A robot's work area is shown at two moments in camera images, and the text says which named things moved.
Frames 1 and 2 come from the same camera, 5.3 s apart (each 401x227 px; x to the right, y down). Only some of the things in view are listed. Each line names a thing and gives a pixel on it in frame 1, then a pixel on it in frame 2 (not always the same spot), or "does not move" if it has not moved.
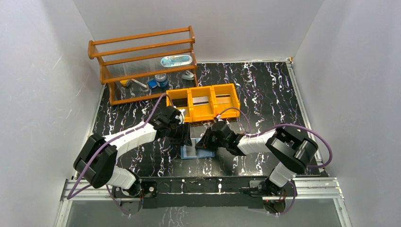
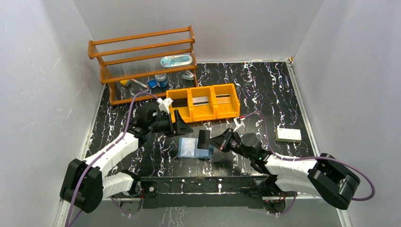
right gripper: [208, 140] to [226, 142]
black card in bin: [180, 102] does not move
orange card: [222, 99] does not move
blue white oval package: [172, 61] does not move
